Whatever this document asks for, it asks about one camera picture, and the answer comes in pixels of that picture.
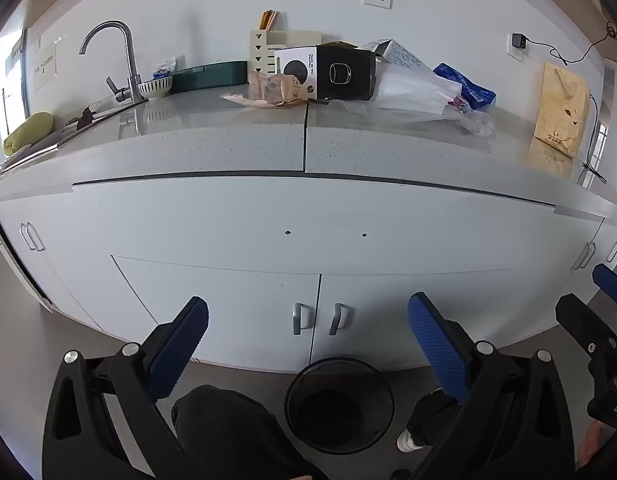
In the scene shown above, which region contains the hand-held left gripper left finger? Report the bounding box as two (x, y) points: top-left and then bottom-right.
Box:
(42, 296), (210, 480)

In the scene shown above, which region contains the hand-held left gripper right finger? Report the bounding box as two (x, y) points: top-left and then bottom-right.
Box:
(407, 292), (577, 480)

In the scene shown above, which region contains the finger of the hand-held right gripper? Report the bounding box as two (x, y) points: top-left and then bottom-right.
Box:
(593, 264), (617, 311)
(555, 294), (617, 358)

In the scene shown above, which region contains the black mesh trash bin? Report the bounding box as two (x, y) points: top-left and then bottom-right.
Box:
(283, 357), (395, 456)

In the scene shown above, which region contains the clear plastic bag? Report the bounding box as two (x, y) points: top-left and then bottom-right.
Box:
(333, 97), (495, 139)

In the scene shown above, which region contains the white plastic bag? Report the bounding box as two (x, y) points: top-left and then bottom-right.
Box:
(371, 62), (462, 122)

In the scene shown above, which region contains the silver toothpaste box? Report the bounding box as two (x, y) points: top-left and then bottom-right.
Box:
(361, 39), (424, 68)

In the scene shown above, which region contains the person's right hand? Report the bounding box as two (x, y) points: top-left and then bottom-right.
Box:
(577, 419), (607, 466)

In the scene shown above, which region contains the person's right leg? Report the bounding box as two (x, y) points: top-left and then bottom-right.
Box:
(406, 387), (464, 450)

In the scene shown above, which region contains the person's leg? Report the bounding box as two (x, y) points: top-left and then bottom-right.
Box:
(171, 385), (329, 480)
(406, 387), (464, 450)

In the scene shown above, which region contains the person's left leg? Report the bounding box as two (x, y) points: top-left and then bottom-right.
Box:
(171, 385), (329, 480)

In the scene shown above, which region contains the kraft paper coffee bag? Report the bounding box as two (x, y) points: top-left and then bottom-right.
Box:
(533, 61), (591, 158)

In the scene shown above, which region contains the blue plastic packet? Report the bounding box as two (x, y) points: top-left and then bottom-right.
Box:
(433, 62), (497, 111)

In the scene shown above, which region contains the stainless steel sink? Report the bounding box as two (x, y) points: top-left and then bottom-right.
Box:
(0, 97), (149, 171)

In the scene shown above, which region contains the striped ceramic bowl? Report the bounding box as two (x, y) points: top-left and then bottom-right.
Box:
(137, 76), (174, 101)

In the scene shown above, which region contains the yellow-green cloth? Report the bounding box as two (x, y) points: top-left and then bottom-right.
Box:
(3, 111), (54, 157)

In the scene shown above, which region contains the dark green storage box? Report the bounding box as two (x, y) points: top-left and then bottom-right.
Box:
(169, 61), (248, 95)

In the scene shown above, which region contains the crumpled brown paper bag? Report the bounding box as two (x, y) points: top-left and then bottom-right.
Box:
(220, 71), (309, 109)

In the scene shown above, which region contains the black and white carton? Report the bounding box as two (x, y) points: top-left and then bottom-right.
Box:
(273, 41), (377, 102)

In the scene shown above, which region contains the steel kitchen faucet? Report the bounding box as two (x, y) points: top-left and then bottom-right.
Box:
(79, 21), (148, 106)

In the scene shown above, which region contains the window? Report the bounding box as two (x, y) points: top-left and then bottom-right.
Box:
(0, 30), (29, 166)

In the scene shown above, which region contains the cream utensil organizer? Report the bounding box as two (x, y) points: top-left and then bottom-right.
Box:
(249, 30), (323, 78)

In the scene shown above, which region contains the black charger cable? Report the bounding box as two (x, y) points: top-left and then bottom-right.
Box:
(526, 22), (617, 66)

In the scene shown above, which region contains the paper wall notice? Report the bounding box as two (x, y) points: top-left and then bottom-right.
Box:
(32, 42), (58, 92)

